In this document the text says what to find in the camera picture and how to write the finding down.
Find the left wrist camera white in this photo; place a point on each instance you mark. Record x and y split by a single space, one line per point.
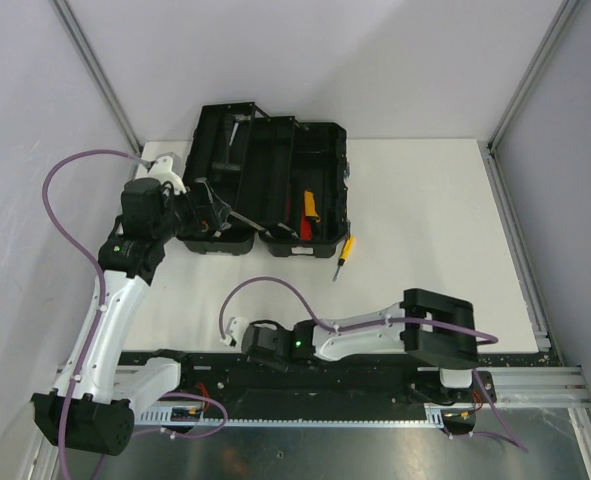
161 169

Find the yellow utility knife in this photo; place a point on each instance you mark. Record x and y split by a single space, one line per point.
310 208

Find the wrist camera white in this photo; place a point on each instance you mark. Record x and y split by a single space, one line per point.
234 332
161 169

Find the yellow handled screwdriver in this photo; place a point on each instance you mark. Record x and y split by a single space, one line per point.
344 255

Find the left aluminium frame post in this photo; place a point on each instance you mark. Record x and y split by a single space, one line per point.
91 61

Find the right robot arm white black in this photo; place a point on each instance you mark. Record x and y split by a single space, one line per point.
431 327

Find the right aluminium frame post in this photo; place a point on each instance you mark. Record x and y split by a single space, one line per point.
560 24

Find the grey slotted cable duct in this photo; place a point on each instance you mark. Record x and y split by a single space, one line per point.
172 416

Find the red black handled tool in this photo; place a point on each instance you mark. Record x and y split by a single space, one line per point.
288 208

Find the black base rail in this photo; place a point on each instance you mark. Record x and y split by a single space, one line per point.
367 387

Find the black plastic toolbox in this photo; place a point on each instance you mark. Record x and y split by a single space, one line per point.
273 151

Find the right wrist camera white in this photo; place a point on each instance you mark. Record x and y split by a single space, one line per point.
234 332

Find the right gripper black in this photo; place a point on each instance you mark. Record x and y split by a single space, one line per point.
267 361

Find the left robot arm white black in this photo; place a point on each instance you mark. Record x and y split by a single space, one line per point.
91 407

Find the red handled pliers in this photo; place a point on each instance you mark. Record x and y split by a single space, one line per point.
310 227

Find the aluminium frame post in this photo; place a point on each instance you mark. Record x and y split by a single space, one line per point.
91 61
560 24

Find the claw hammer black handle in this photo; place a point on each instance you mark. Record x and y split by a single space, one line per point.
232 122

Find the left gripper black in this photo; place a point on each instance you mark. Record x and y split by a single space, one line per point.
197 223

